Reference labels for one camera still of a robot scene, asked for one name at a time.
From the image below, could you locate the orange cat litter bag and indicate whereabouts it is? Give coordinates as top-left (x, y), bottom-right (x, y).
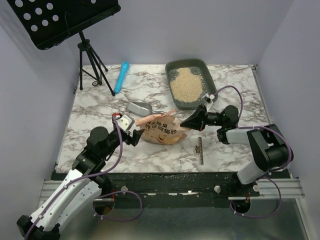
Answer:
top-left (135, 109), bottom-right (191, 145)

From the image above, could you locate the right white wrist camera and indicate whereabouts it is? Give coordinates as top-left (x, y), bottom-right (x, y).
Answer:
top-left (200, 92), bottom-right (215, 111)

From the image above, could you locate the blue cylindrical handle tool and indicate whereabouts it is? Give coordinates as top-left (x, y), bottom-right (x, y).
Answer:
top-left (114, 61), bottom-right (130, 94)

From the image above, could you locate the silver metal litter scoop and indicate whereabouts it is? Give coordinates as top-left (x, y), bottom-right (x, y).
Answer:
top-left (127, 102), bottom-right (166, 117)

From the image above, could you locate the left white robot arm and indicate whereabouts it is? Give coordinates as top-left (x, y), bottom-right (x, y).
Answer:
top-left (17, 124), bottom-right (143, 240)

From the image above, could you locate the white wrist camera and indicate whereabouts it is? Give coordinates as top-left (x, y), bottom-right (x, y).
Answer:
top-left (200, 92), bottom-right (215, 111)
top-left (112, 113), bottom-right (135, 132)

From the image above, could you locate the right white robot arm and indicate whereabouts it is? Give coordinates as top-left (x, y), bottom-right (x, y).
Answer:
top-left (180, 105), bottom-right (294, 196)

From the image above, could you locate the beige litter pile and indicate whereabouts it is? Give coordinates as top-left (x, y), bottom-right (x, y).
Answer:
top-left (170, 67), bottom-right (204, 103)

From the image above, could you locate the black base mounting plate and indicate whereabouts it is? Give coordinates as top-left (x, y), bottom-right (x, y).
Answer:
top-left (60, 172), bottom-right (260, 209)

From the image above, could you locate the dark green litter tray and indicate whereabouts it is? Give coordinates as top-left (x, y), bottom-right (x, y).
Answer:
top-left (165, 59), bottom-right (217, 111)

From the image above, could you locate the black perforated music stand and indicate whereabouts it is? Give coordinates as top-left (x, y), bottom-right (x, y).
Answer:
top-left (8, 0), bottom-right (121, 90)

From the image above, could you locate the aluminium extrusion rail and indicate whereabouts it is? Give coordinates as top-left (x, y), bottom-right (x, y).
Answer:
top-left (228, 178), bottom-right (305, 201)

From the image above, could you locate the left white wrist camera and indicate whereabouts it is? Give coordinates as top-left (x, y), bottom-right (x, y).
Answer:
top-left (112, 113), bottom-right (135, 132)

